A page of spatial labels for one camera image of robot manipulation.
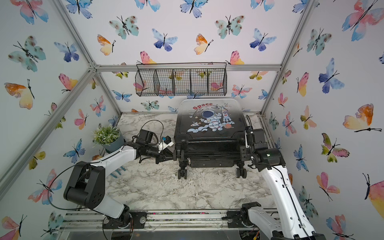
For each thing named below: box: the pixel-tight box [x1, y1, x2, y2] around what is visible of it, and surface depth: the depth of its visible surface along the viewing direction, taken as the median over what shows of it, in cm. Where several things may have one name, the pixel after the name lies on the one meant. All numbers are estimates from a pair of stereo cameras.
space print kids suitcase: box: [173, 98, 247, 180], surface depth 81 cm
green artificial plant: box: [92, 123, 121, 148], surface depth 90 cm
